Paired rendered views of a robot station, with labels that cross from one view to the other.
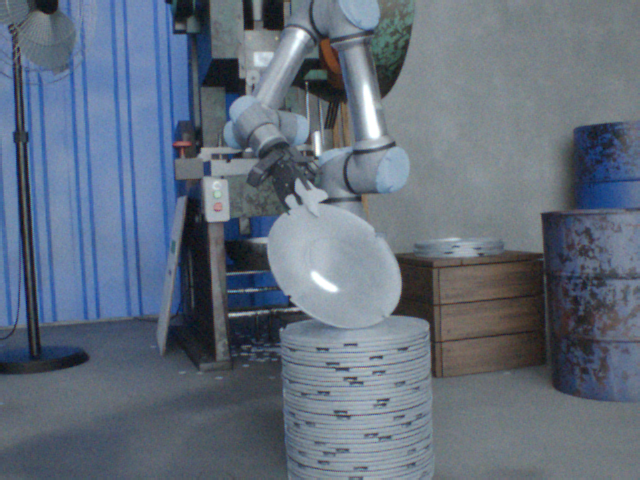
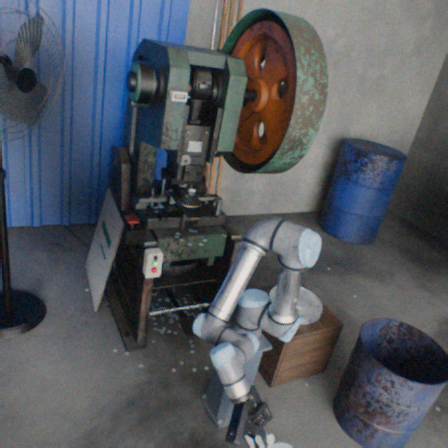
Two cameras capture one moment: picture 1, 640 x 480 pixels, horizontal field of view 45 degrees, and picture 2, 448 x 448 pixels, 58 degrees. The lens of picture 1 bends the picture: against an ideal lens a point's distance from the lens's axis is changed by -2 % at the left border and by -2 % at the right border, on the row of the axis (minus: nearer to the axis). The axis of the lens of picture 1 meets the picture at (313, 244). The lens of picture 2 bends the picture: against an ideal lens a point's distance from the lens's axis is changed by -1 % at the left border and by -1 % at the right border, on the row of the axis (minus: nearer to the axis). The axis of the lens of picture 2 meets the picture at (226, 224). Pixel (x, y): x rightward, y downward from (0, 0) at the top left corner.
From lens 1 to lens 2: 150 cm
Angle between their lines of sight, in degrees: 27
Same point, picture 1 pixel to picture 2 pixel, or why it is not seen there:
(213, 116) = (147, 161)
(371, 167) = (279, 331)
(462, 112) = not seen: hidden behind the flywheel
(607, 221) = (406, 383)
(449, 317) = (286, 361)
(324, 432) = not seen: outside the picture
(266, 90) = (230, 303)
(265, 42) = (198, 134)
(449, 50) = not seen: hidden behind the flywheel
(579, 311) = (369, 409)
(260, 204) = (178, 254)
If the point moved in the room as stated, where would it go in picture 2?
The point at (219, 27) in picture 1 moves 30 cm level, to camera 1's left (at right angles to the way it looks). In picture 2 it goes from (169, 126) to (101, 117)
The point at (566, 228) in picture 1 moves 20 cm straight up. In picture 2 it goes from (379, 371) to (396, 336)
